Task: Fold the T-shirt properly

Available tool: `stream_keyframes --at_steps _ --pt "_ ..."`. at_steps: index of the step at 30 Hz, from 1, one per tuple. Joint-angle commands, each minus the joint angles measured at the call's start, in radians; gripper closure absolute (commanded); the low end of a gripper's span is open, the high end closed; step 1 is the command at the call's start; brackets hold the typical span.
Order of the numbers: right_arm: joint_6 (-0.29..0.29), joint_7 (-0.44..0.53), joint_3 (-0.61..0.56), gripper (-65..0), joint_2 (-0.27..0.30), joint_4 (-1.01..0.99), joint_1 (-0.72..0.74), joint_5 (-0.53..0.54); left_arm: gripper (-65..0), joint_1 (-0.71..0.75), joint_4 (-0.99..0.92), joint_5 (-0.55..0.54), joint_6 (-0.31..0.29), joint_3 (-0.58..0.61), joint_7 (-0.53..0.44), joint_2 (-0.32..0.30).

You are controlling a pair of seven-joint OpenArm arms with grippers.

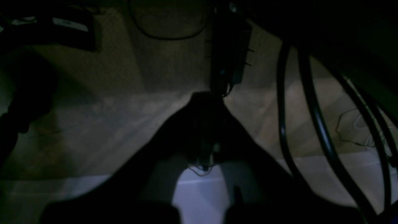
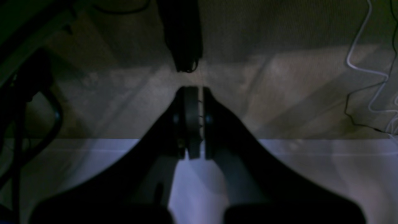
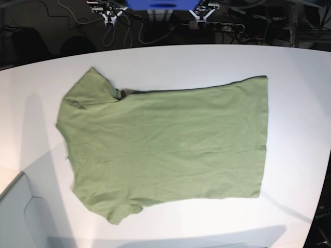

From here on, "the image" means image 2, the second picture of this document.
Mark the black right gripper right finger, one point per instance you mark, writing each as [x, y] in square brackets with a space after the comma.
[261, 188]

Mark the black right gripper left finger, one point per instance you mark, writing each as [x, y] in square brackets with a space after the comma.
[136, 188]

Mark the black table leg post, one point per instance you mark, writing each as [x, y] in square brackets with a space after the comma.
[182, 32]

